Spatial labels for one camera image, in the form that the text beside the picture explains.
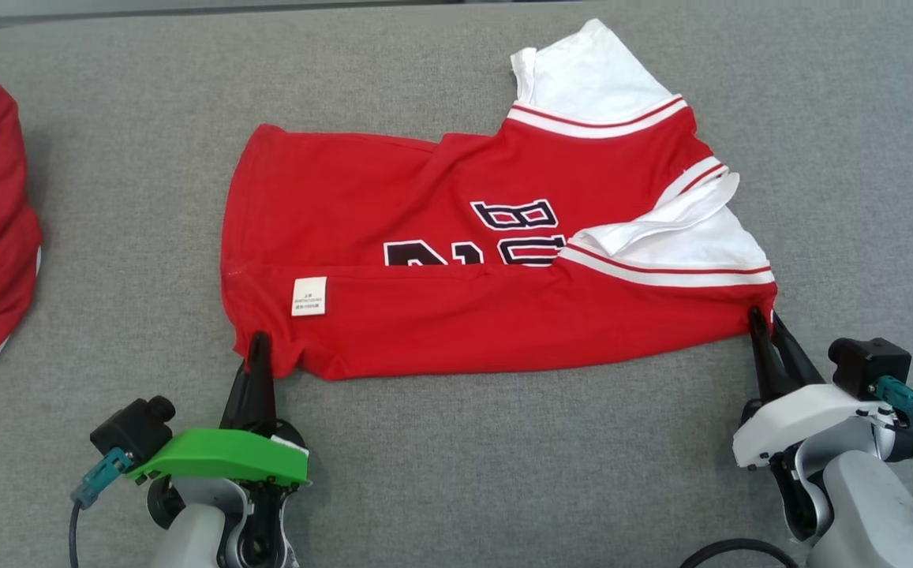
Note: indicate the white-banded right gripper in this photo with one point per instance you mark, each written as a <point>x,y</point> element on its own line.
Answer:
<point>803,418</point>

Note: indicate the teal left camera connector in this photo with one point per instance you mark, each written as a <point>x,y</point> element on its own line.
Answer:
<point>101,477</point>

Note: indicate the red white basketball jersey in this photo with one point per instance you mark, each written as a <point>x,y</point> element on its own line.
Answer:
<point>424,331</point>

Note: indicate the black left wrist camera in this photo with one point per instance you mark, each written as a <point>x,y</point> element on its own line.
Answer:
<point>132,430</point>

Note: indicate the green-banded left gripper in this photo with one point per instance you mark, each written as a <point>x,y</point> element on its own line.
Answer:
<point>219,454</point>

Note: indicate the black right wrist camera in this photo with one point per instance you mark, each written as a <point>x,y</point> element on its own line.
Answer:
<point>866,363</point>

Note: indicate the teal camera connector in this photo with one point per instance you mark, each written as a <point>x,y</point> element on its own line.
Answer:
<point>101,477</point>
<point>898,394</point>

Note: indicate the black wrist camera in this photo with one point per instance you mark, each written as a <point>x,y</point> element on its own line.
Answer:
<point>132,430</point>
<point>866,363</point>

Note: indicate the teal right camera connector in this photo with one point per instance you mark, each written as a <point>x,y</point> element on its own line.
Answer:
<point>898,394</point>

